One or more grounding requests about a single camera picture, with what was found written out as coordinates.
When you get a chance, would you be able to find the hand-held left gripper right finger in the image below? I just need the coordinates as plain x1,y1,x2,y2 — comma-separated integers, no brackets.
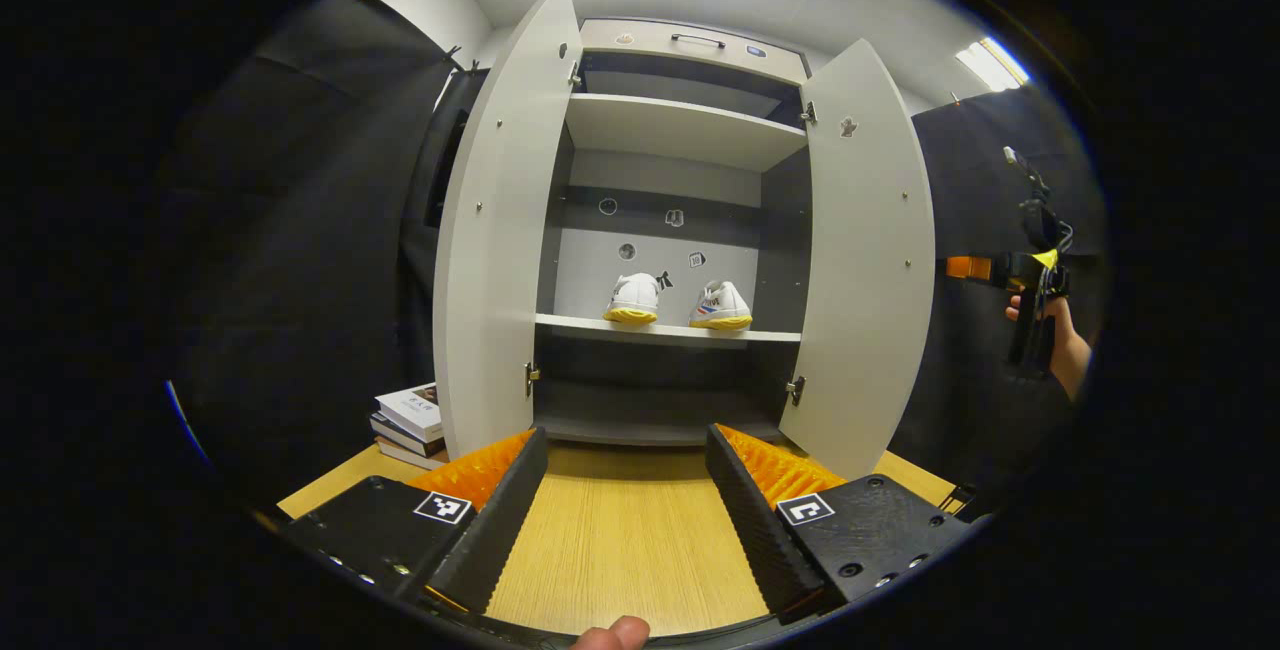
705,423,973,626

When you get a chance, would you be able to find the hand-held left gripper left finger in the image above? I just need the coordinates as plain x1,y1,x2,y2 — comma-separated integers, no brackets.
278,427,549,616

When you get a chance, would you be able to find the white shoe cabinet door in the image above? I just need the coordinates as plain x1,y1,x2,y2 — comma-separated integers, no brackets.
778,38,937,481
432,0,584,461

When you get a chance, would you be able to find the white shoe yellow sole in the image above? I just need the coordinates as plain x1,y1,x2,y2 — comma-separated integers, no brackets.
603,273,663,324
688,280,753,331

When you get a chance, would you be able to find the white grey shoe cabinet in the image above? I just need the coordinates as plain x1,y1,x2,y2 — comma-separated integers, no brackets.
530,18,813,448

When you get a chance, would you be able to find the brown cover book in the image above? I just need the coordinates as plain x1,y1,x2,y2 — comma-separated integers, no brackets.
377,438,449,471

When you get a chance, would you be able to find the dark cover book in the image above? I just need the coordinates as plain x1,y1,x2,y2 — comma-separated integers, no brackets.
370,415,446,458

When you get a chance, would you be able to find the white cover book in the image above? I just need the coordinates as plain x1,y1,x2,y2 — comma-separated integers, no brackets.
375,382,443,441

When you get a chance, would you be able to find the small ceiling light panel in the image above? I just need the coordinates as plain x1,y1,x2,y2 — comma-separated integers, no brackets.
955,37,1031,93

